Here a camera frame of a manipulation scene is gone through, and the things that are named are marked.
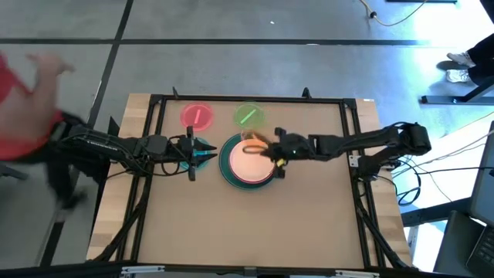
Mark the white shoe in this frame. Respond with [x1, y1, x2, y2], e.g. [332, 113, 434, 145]
[446, 51, 476, 69]
[445, 69, 471, 83]

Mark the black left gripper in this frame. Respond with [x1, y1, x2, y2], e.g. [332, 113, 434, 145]
[164, 125, 218, 182]

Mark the yellow cable with black end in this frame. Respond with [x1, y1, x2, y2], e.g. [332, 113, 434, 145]
[358, 0, 430, 28]

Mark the black office desk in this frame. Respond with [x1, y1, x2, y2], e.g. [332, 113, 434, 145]
[401, 196, 488, 276]

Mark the black table frame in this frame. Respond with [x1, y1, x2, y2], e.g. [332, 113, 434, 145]
[92, 86, 416, 271]

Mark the medium pink plastic plate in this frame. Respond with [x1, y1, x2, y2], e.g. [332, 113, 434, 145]
[228, 137, 276, 184]

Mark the small green plastic plate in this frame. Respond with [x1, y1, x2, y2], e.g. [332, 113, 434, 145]
[233, 101, 267, 130]

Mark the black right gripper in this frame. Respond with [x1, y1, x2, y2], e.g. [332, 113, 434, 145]
[250, 127, 312, 178]

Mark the small orange plastic plate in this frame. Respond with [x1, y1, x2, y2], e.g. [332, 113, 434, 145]
[240, 130, 269, 154]

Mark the black computer monitor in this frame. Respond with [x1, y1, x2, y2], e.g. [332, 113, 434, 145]
[468, 120, 494, 228]

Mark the grey desk foot bar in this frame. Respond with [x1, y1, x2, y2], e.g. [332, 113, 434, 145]
[420, 76, 494, 106]

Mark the person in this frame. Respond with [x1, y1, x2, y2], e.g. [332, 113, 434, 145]
[465, 33, 494, 86]
[0, 51, 90, 212]

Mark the black keyboard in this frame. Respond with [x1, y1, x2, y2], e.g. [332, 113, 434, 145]
[465, 225, 494, 278]

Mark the small teal plastic plate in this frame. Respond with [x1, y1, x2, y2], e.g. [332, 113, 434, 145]
[178, 137, 212, 171]

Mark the small red plastic plate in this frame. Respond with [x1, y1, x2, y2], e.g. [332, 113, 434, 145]
[179, 101, 215, 132]

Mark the pink plate with teal rim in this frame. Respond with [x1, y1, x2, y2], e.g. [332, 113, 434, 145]
[218, 133, 279, 191]

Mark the black floor cable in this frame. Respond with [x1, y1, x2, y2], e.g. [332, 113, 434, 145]
[395, 160, 494, 208]

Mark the silver frame bracket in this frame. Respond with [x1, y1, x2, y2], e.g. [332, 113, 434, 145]
[334, 270, 380, 278]
[120, 265, 166, 276]

